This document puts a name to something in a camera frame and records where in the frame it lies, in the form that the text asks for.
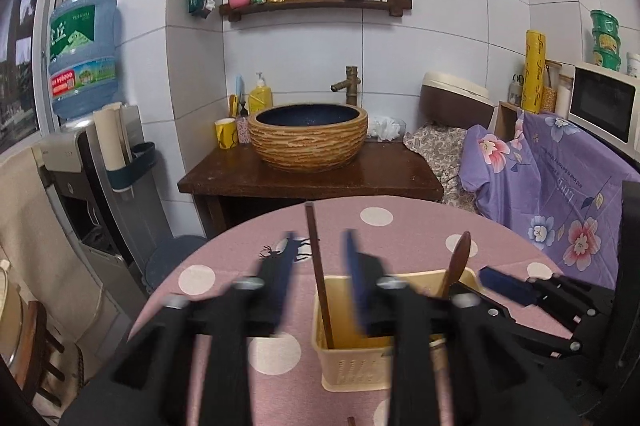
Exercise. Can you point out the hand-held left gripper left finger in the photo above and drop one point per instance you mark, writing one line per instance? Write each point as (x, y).
(279, 278)

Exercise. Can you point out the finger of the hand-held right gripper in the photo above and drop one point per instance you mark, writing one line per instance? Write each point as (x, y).
(505, 286)
(530, 331)

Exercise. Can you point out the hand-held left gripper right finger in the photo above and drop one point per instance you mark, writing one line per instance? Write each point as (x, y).
(357, 288)

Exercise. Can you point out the dark brown wooden chopstick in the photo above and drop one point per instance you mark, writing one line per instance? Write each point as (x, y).
(317, 266)

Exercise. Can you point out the brown wooden spoon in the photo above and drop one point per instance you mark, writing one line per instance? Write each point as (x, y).
(457, 258)

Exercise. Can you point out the cream plastic utensil holder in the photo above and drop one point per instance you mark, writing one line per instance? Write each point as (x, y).
(360, 363)

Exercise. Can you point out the purple floral cloth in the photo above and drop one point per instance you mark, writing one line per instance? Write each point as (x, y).
(550, 186)

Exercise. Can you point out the dark blue round stool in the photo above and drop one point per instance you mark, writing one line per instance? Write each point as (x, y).
(167, 261)

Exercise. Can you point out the dark wooden vanity table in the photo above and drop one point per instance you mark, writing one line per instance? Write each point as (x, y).
(230, 173)

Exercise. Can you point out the woven pattern basin sink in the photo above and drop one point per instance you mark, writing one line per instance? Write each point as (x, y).
(307, 143)

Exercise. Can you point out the pink patterned cup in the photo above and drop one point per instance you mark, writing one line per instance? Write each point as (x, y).
(243, 130)

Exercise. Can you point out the grey floral cloth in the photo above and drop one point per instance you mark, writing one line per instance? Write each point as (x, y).
(435, 150)

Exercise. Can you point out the yellow cup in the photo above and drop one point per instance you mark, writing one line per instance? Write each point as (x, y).
(226, 134)

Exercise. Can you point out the white mesh scrubber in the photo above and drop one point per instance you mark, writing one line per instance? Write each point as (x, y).
(386, 128)

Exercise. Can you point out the wooden box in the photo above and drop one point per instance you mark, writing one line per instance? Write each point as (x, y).
(506, 120)

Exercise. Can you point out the dark blue cup holder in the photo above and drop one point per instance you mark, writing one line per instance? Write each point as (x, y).
(140, 163)

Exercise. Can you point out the yellow soap dispenser bottle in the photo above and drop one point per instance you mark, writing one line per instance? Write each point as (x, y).
(260, 98)

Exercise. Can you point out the grey water dispenser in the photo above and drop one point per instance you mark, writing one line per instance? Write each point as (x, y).
(105, 216)

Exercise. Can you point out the brown and cream rice cooker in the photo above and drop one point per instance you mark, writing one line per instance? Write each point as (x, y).
(450, 105)

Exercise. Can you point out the blue toothbrush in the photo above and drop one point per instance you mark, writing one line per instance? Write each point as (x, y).
(240, 90)

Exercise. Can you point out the glass jar of grains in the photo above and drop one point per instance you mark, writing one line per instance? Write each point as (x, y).
(549, 95)

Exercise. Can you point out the bamboo style brass faucet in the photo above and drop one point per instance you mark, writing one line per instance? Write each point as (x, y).
(351, 83)

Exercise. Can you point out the white microwave oven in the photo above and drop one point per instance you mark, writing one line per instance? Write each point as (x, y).
(600, 103)

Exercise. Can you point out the yellow wrap roll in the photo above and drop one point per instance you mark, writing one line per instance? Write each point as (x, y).
(533, 70)

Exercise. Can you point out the white paper cup tube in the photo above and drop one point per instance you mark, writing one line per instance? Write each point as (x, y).
(111, 135)

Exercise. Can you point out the wooden chair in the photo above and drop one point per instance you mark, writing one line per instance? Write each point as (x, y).
(35, 346)

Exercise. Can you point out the white jar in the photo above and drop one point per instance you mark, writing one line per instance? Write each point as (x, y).
(633, 65)

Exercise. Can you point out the stack of green cups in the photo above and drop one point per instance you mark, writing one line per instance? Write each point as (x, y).
(605, 40)

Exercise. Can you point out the blue water jug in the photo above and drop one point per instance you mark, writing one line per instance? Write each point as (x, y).
(82, 55)

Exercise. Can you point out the window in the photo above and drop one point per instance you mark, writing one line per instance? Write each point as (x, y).
(20, 65)

